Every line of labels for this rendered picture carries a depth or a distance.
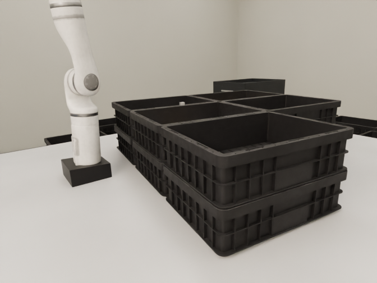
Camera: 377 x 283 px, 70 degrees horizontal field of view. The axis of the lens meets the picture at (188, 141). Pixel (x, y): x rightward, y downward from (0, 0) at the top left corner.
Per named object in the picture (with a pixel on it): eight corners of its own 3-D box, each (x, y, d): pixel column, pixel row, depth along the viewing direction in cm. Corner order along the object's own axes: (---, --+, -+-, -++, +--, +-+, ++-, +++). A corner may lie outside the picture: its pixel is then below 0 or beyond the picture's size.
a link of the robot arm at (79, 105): (59, 67, 90) (64, 118, 94) (75, 67, 85) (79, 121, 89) (84, 67, 97) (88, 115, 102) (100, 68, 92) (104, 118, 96)
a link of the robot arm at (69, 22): (60, 5, 77) (44, 9, 82) (83, 99, 87) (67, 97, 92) (88, 5, 83) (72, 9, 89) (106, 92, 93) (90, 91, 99)
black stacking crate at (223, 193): (221, 216, 52) (221, 160, 49) (161, 167, 77) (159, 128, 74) (349, 173, 69) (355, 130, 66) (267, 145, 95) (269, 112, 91)
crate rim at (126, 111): (129, 117, 100) (128, 110, 99) (111, 106, 126) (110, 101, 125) (219, 106, 118) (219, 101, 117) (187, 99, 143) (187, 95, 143)
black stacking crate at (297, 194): (220, 264, 55) (220, 211, 51) (163, 201, 80) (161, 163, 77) (344, 211, 72) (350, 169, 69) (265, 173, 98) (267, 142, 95)
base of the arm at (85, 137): (76, 167, 93) (72, 117, 89) (72, 159, 101) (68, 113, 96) (104, 163, 97) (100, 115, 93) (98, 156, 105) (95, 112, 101)
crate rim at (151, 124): (159, 134, 75) (159, 126, 74) (129, 117, 100) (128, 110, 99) (268, 117, 92) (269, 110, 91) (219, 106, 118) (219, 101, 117)
